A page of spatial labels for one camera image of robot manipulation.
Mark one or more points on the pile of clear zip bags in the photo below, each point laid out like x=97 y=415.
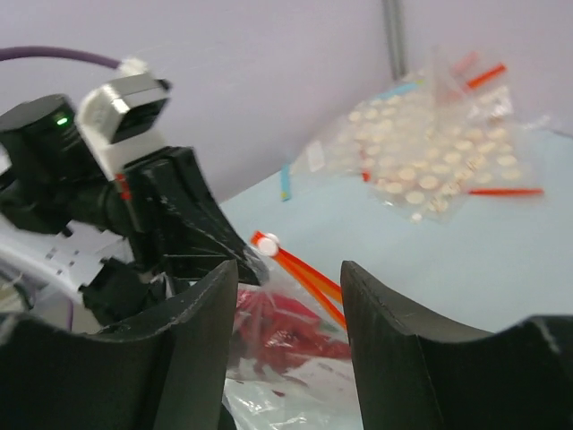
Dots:
x=442 y=133

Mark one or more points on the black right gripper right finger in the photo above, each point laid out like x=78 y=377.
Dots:
x=417 y=369

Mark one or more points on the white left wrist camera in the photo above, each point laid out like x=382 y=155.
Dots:
x=116 y=120

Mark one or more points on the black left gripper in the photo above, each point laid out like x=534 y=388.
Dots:
x=160 y=203

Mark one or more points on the clear bag with orange zipper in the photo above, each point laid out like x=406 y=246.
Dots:
x=322 y=393

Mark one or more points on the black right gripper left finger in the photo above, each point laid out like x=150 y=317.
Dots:
x=164 y=368

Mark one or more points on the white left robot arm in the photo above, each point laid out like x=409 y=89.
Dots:
x=116 y=244

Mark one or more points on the red toy lobster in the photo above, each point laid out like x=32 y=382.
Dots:
x=274 y=335

